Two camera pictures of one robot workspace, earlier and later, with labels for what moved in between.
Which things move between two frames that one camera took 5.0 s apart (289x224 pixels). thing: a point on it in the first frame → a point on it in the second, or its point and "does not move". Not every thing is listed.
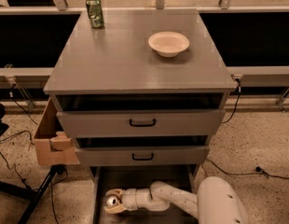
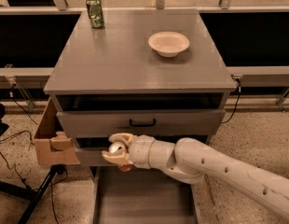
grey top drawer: (140, 123) does not move
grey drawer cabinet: (141, 92) does not move
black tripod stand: (34, 195) does not move
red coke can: (113, 201) → (119, 148)
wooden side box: (53, 146) does not move
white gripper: (130, 200) → (142, 151)
